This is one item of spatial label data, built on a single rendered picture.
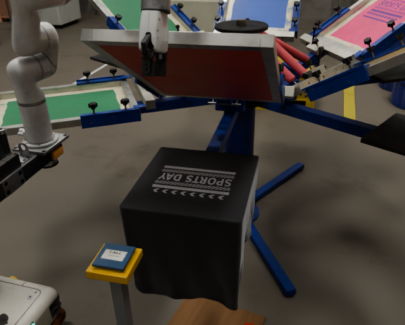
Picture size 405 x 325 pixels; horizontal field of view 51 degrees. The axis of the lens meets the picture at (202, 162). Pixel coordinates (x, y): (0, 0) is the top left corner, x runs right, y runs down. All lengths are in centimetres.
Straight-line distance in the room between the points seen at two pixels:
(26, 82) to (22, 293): 115
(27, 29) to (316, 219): 229
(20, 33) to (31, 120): 30
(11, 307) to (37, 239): 92
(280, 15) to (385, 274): 193
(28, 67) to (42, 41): 10
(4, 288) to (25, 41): 133
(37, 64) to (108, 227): 172
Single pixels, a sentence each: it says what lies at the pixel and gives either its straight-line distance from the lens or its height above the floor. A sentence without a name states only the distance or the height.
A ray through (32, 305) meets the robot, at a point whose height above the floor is 28.
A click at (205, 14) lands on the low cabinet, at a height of 64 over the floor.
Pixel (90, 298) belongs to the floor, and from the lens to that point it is 260.
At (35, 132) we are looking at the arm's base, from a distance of 163.
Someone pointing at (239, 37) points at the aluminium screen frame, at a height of 155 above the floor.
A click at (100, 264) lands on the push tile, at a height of 97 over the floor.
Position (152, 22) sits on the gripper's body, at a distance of 110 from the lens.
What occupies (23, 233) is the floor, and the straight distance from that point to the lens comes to 321.
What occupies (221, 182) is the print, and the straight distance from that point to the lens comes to 165.
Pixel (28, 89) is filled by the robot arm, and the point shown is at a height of 135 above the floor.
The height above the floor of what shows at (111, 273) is 95.
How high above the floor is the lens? 182
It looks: 29 degrees down
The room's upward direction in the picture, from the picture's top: 1 degrees counter-clockwise
